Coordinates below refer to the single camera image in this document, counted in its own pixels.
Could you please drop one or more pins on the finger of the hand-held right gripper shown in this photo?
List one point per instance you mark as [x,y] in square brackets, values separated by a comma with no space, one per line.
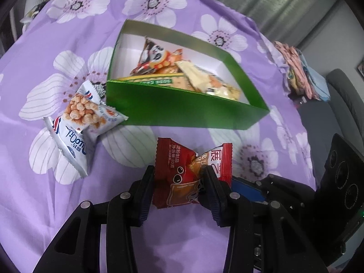
[246,189]

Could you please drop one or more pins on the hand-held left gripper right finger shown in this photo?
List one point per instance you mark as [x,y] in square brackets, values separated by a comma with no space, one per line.
[212,202]

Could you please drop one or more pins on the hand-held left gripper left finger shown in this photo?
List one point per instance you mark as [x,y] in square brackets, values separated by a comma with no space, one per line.
[145,196]

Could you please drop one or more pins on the red snack packet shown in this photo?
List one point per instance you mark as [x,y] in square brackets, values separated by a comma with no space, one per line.
[176,173]

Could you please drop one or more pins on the green cardboard box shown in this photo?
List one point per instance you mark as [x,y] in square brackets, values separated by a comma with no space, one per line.
[170,108]

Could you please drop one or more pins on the orange cream snack packet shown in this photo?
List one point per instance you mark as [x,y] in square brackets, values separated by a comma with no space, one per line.
[221,86]

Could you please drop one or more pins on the yellow green cracker packet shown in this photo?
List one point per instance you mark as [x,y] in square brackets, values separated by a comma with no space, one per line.
[159,81]

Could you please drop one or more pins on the grey sofa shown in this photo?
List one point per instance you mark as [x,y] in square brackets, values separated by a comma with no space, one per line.
[318,119]

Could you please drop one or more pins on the white peanut picture packet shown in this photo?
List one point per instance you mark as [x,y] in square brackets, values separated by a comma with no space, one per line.
[82,111]

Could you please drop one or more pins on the pile of folded clothes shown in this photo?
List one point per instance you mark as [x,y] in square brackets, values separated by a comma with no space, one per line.
[301,68]

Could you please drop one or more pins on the yellow patterned snack packet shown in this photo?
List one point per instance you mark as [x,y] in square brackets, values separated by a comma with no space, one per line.
[190,72]

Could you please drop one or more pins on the panda print snack packet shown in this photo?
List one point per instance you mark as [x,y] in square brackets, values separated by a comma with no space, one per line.
[152,52]

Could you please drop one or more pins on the purple floral blanket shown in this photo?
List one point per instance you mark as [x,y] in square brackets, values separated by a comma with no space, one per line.
[85,34]

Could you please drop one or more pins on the grey green curtain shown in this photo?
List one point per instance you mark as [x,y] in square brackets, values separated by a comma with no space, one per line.
[270,0]

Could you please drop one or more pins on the black and white object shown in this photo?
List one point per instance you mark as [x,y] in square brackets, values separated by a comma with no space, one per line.
[34,12]

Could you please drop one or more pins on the framed wall picture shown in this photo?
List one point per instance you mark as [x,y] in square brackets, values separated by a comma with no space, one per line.
[361,69]

